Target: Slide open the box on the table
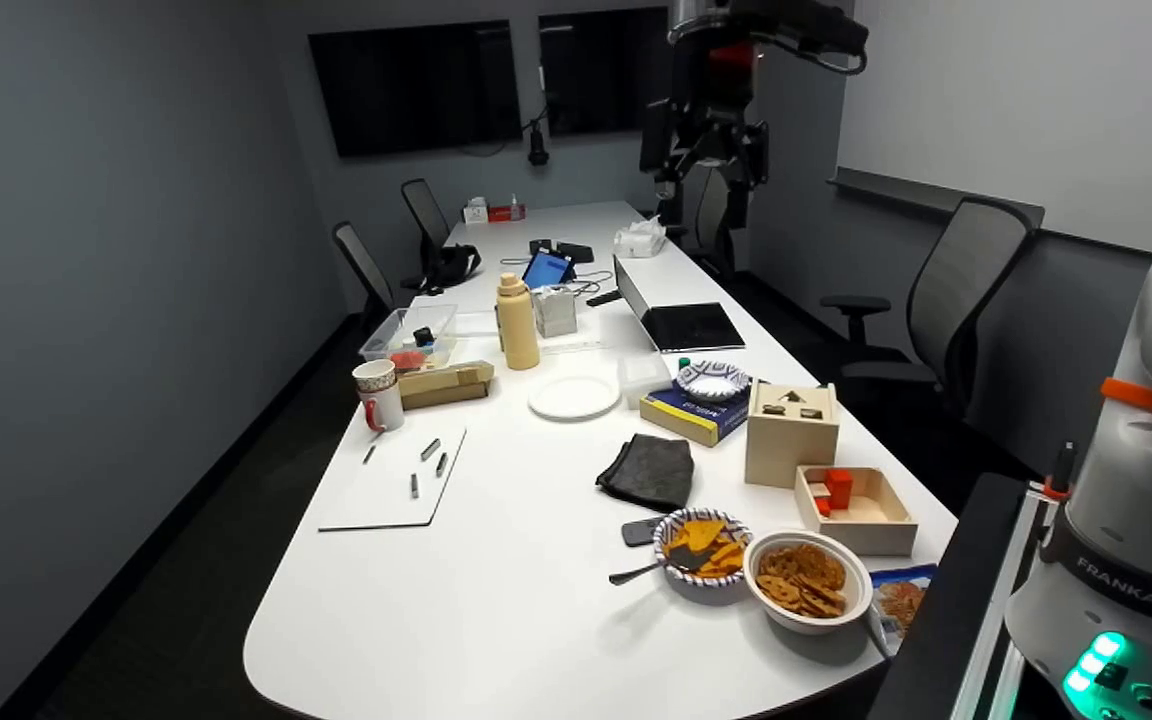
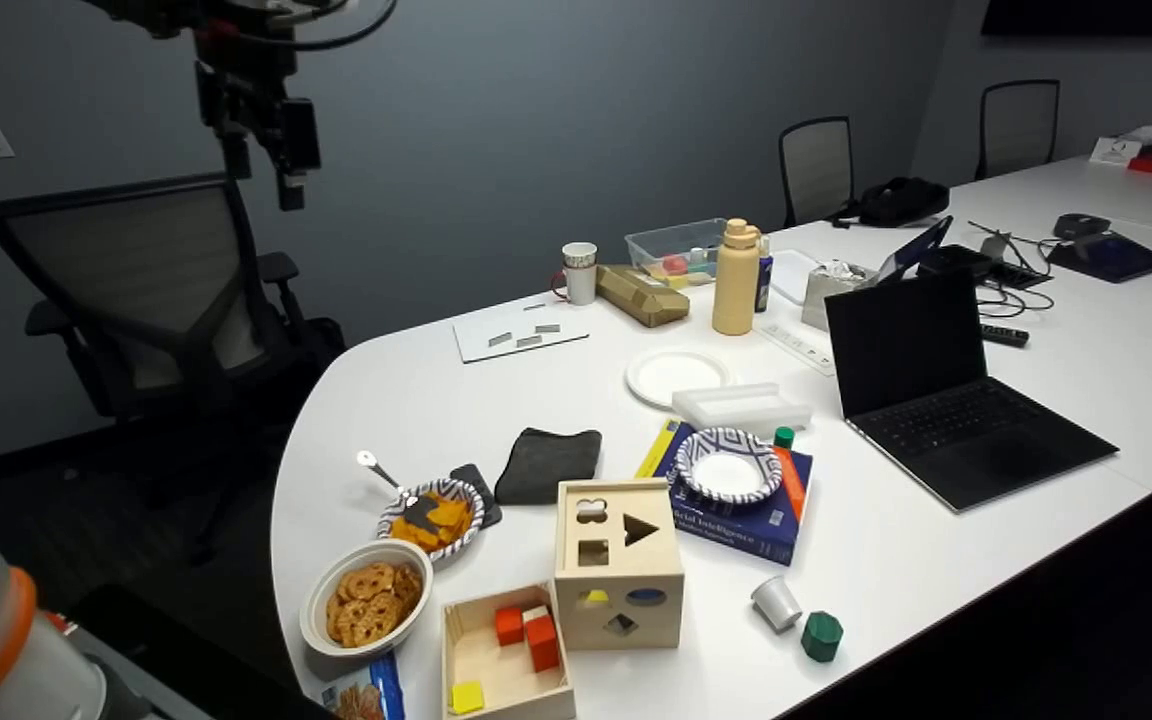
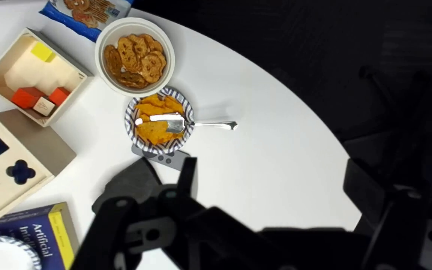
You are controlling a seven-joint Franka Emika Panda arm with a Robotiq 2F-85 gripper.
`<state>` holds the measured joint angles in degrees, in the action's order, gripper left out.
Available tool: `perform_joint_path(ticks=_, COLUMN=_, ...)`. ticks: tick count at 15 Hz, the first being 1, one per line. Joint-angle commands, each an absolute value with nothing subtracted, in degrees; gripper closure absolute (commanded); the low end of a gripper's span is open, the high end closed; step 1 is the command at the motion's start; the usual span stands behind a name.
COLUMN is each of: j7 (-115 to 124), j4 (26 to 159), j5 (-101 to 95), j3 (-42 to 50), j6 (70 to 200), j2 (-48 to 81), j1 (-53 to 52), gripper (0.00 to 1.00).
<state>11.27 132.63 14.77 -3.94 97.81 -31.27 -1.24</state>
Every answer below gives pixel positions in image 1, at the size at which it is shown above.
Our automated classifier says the white bowl of pretzels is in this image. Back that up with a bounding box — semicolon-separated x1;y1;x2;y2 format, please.
742;527;877;639

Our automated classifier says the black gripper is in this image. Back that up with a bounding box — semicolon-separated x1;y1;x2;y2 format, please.
635;74;776;184

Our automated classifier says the dark office chair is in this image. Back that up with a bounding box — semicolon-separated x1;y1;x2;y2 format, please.
675;156;754;272

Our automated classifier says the white plastic bag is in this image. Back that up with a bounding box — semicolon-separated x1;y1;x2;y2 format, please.
610;218;671;262

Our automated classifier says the white cup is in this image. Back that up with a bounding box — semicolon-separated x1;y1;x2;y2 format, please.
532;284;586;339

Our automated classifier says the tan squeeze bottle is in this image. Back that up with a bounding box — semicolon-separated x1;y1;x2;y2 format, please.
491;272;545;375

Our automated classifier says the wide black wall monitor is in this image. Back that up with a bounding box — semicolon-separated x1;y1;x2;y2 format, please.
304;15;530;162

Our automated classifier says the white round plate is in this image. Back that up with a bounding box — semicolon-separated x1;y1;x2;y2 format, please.
523;373;624;427

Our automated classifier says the black mesh chair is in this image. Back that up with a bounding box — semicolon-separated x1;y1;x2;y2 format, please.
329;214;400;318
398;177;458;253

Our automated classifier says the wooden shape sorter box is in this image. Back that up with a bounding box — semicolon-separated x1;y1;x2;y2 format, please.
742;375;844;492

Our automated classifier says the white jar with red label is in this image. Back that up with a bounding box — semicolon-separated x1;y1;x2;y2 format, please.
348;355;407;435

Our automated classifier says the small patterned empty bowl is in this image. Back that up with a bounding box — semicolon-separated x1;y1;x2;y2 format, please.
671;359;754;408

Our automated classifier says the grey mesh office chair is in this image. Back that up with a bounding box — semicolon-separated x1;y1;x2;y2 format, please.
820;197;1035;413

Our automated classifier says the black robot stand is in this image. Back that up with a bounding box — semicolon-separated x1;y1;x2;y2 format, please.
866;467;1055;720

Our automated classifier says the blue snack bag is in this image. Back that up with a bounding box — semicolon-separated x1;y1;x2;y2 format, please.
866;558;942;646

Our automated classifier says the open laptop computer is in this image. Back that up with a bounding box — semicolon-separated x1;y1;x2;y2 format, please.
610;248;749;355

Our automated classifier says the dark grey folded cloth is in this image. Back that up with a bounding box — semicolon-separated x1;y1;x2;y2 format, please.
593;432;699;515

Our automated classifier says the black hanging microphone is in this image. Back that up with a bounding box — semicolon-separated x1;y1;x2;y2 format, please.
523;62;557;173

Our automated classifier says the tan wooden block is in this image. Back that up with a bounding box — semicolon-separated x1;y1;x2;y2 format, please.
398;359;499;413

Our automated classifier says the blue tablet stand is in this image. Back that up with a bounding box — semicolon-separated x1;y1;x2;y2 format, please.
522;248;579;290

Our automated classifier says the black bag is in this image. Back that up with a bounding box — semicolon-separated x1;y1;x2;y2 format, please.
418;238;485;296

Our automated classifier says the blue and yellow book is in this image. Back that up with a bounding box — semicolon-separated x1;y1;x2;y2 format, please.
635;375;754;447

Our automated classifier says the shallow wooden tray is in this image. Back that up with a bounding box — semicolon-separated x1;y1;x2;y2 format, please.
792;464;923;558

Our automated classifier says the metal spoon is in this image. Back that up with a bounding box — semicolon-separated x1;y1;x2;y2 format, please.
606;555;668;587

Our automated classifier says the small black flat pad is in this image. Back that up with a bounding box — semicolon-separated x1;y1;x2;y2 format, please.
619;515;668;550

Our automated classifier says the clear plastic container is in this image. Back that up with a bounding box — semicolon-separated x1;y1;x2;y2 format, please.
355;296;461;369

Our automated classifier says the patterned bowl of orange chips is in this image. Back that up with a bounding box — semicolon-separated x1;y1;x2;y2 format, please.
652;508;756;600

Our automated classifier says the wall whiteboard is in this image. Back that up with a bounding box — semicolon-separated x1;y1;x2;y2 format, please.
833;0;1152;260

